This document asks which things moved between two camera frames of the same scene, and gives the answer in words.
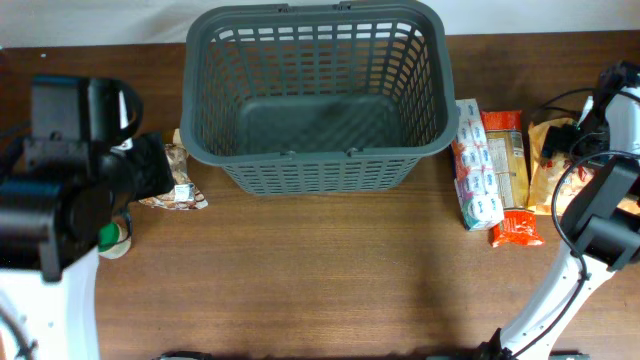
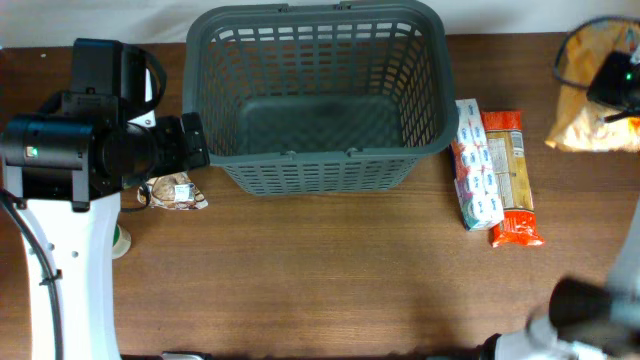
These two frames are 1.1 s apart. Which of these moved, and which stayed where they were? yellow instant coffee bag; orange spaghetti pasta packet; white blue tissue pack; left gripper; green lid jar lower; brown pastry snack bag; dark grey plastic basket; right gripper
Moved: right gripper; yellow instant coffee bag; left gripper
Stayed: orange spaghetti pasta packet; white blue tissue pack; dark grey plastic basket; green lid jar lower; brown pastry snack bag
